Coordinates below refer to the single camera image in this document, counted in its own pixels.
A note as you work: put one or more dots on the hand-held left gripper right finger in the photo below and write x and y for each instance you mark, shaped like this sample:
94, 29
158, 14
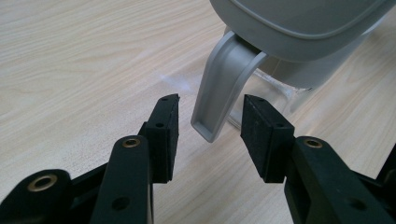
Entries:
264, 140

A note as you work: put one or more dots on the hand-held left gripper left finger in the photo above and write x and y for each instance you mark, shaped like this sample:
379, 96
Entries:
163, 146

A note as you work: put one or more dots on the clear pitcher with grey lid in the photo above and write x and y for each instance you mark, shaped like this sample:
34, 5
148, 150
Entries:
295, 31

